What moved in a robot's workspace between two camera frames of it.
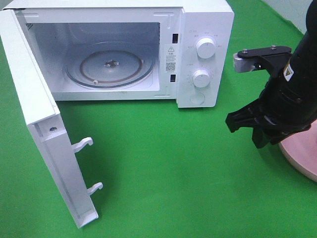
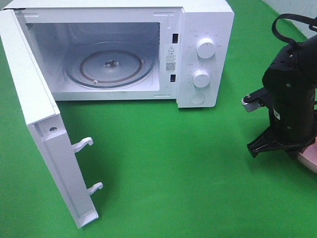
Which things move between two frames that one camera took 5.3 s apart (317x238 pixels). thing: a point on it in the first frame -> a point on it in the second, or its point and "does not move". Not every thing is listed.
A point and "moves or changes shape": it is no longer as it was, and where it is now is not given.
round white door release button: x=197 y=98 does not move
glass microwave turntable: x=109 y=65 does not move
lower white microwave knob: x=201 y=78 does not move
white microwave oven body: x=134 y=50 does not move
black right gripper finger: x=260 y=137 -> x=293 y=152
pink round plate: x=300 y=150 moves or changes shape
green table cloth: x=164 y=171 does not move
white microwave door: x=45 y=126 does not move
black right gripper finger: x=248 y=116 -> x=266 y=142
